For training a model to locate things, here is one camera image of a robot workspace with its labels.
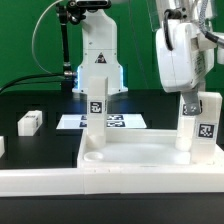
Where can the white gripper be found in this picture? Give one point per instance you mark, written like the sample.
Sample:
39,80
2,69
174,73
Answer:
186,65

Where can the fiducial marker sheet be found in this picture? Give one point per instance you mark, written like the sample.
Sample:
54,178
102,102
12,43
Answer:
128,121

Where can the white fence wall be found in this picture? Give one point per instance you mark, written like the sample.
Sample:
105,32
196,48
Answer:
43,182
2,148

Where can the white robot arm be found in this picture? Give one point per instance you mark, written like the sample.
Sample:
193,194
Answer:
100,37

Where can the white desk top tray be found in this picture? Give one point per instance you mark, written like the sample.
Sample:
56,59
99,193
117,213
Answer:
133,148

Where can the white front fence wall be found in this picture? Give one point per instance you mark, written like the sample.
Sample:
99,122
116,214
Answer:
43,182

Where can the white left fence wall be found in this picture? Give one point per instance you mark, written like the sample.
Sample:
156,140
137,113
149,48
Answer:
2,148

